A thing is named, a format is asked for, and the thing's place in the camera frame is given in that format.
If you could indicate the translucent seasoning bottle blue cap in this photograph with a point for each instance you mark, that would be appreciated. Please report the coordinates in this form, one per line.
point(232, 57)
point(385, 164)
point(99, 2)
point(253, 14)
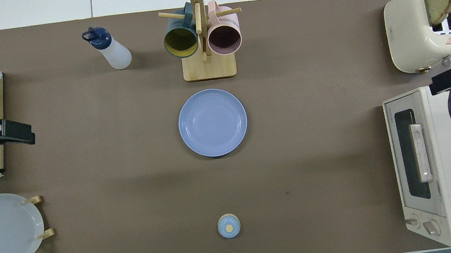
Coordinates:
point(117, 54)

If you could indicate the periwinkle blue plate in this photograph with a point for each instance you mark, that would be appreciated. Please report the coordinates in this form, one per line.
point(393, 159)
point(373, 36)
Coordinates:
point(212, 123)

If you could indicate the cream two-slot toaster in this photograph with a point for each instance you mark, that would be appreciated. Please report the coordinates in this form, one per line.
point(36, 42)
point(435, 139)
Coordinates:
point(407, 29)

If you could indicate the brown table mat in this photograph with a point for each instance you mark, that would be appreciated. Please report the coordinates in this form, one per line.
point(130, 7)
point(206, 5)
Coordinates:
point(320, 175)

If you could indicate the dark teal mug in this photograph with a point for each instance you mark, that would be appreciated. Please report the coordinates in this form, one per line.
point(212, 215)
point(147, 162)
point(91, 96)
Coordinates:
point(180, 41)

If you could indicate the wooden mug tree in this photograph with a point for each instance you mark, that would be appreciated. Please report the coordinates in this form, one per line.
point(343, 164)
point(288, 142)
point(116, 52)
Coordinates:
point(209, 69)

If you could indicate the pink mug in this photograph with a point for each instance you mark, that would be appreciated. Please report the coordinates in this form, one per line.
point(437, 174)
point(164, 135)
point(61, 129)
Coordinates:
point(224, 39)

